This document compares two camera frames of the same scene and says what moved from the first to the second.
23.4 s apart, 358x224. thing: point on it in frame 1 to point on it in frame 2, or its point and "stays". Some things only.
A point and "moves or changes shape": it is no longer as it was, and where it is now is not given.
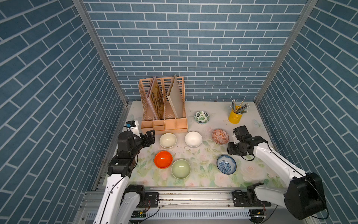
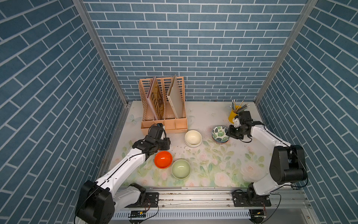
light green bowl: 181,169 stays
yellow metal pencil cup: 234,118 stays
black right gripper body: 235,148 to 235,132
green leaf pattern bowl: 202,117 to 218,134
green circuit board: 139,214 stays
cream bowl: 168,140 moves or changes shape
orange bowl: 163,159 stays
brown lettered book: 155,98 stays
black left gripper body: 138,143 to 161,144
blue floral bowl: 226,164 to 220,143
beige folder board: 175,95 stays
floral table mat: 199,157 stays
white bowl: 193,139 stays
